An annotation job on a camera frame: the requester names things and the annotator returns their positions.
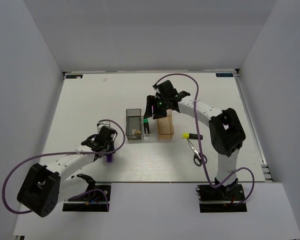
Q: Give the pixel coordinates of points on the clear plastic container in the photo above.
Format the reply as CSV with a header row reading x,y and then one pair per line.
x,y
152,128

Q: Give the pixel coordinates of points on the right corner label sticker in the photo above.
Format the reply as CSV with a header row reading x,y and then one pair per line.
x,y
224,75

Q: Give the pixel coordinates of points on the black handled scissors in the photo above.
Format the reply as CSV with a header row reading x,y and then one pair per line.
x,y
196,155

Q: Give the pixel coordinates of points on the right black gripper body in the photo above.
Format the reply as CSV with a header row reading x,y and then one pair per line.
x,y
160,103

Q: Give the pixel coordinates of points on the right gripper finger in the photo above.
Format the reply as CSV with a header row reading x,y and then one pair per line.
x,y
159,113
149,107

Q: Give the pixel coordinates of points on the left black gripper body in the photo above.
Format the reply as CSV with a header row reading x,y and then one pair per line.
x,y
110,146

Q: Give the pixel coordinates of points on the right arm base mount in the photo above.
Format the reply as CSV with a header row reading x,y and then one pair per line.
x,y
211,200

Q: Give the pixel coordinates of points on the green cap highlighter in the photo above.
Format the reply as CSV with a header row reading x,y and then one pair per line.
x,y
146,126

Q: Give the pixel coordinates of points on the orange translucent container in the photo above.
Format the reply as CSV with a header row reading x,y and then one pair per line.
x,y
165,128

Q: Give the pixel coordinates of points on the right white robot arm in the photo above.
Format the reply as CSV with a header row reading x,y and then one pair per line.
x,y
226,132

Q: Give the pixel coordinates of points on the yellow cap highlighter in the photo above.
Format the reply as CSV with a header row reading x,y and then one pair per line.
x,y
192,136

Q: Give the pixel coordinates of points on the left corner label sticker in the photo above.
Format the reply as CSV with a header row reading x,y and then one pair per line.
x,y
74,76

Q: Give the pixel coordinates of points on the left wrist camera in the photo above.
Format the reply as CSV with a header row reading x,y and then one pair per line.
x,y
100,124

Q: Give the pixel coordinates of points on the grey translucent container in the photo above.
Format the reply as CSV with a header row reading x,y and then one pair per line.
x,y
133,121

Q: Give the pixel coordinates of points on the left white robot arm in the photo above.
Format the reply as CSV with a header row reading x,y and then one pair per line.
x,y
47,185

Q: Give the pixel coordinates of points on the corner label sticker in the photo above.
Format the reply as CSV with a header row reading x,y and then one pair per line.
x,y
74,76
224,75

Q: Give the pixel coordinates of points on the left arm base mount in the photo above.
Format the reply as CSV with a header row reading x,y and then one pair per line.
x,y
90,200

